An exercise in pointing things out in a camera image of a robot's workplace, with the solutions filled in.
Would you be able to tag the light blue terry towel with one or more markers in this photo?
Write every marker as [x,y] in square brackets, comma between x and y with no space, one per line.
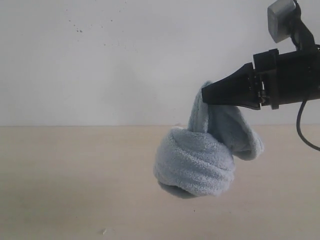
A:
[199,159]

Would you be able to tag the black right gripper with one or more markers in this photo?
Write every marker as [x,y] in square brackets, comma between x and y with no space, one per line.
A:
[276,79]

